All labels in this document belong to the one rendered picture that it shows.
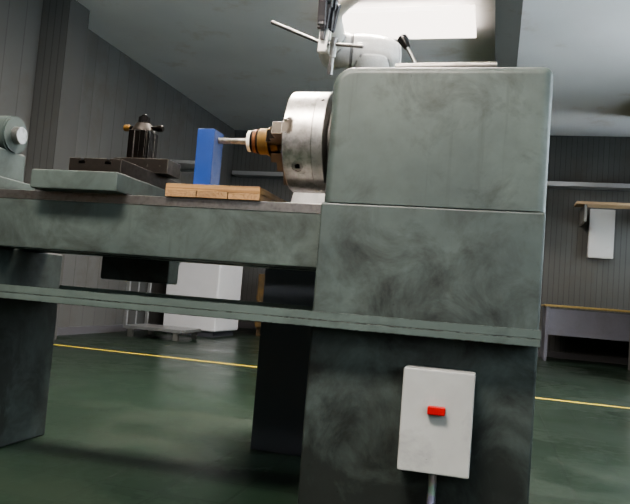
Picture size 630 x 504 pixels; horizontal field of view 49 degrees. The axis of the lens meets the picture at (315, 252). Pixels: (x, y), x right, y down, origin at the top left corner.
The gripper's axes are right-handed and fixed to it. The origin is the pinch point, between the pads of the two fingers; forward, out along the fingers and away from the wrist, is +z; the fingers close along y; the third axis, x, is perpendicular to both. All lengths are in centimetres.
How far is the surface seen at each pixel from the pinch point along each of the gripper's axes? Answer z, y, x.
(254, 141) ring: 34.2, 9.2, -15.3
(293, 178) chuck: 44.5, 12.5, 1.8
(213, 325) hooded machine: 205, -482, -331
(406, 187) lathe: 44, 19, 40
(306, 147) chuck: 35.2, 16.8, 7.0
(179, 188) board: 52, 28, -28
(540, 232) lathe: 51, 13, 75
